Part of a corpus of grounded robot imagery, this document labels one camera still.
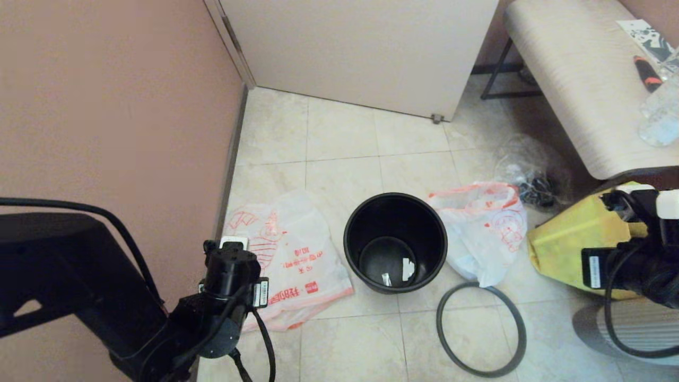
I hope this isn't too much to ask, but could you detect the white red-print plastic bag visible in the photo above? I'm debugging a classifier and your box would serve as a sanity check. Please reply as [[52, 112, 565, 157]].
[[222, 190, 355, 334], [427, 182, 528, 288]]

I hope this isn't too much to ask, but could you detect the grey bin rim ring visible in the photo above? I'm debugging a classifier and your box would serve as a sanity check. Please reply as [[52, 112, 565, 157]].
[[436, 282, 527, 378]]

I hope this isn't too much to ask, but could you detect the yellow fabric tote bag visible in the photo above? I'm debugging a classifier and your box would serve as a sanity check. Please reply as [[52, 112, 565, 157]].
[[527, 182, 664, 300]]

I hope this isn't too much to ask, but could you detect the clear bag with black items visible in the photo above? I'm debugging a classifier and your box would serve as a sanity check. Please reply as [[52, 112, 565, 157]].
[[494, 134, 573, 210]]

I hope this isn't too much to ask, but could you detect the black round trash bin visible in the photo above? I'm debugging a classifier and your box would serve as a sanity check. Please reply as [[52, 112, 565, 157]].
[[343, 192, 448, 294]]

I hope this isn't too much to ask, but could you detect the white ribbed round bin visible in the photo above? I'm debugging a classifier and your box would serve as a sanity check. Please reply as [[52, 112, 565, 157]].
[[572, 297, 679, 367]]

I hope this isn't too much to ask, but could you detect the crumpled clear plastic bottle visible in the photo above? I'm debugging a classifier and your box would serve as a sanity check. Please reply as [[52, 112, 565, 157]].
[[638, 69, 679, 148]]

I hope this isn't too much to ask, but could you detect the grey baseboard strip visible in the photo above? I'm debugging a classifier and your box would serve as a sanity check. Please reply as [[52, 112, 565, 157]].
[[212, 85, 250, 239]]

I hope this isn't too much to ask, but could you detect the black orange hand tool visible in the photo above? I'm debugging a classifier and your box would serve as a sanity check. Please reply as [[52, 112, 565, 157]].
[[632, 55, 664, 93]]

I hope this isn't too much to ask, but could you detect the beige wood-grain bench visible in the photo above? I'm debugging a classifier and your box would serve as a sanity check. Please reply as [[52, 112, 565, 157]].
[[503, 0, 679, 181]]

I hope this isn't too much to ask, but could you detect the dark metal bench leg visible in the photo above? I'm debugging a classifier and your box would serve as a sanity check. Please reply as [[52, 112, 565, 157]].
[[480, 40, 543, 101]]

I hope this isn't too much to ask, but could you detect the black white printed sheet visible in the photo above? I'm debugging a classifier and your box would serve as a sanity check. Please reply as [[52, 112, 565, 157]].
[[615, 19, 679, 65]]

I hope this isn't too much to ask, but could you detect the white door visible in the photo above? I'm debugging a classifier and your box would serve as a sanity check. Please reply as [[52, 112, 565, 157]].
[[219, 0, 499, 121]]

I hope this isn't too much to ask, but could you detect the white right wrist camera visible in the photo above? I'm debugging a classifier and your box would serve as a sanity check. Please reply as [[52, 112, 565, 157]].
[[656, 190, 679, 219]]

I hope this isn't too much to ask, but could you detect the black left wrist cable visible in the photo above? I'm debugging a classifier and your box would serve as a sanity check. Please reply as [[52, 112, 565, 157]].
[[228, 305, 276, 382]]

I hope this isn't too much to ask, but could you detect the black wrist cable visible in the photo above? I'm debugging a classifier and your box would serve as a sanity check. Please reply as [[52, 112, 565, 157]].
[[605, 241, 679, 359], [228, 305, 276, 382]]

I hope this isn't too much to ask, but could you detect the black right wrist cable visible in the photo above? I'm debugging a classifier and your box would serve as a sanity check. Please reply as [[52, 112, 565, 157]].
[[605, 241, 679, 359]]

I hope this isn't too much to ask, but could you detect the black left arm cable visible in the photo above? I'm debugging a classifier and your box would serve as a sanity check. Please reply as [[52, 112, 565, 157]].
[[0, 197, 165, 308]]

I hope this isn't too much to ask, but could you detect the white door frame trim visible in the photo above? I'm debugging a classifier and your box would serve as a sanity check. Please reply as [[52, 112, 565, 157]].
[[204, 0, 257, 90]]

